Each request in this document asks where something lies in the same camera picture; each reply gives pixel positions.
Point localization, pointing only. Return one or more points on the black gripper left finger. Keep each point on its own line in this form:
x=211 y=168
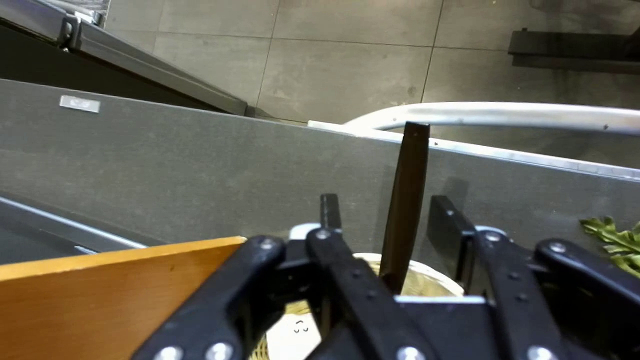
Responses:
x=232 y=306

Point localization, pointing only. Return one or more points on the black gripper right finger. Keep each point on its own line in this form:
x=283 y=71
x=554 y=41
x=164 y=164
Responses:
x=573 y=300

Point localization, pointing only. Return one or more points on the orange toy carrot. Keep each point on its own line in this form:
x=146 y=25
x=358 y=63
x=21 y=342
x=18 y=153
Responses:
x=616 y=242

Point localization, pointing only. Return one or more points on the white wicker basket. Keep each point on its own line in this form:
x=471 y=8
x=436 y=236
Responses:
x=430 y=280

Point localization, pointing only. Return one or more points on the white label sticker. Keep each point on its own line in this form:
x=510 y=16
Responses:
x=78 y=104

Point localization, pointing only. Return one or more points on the dark metal floor frame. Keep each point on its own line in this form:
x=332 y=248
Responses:
x=573 y=50

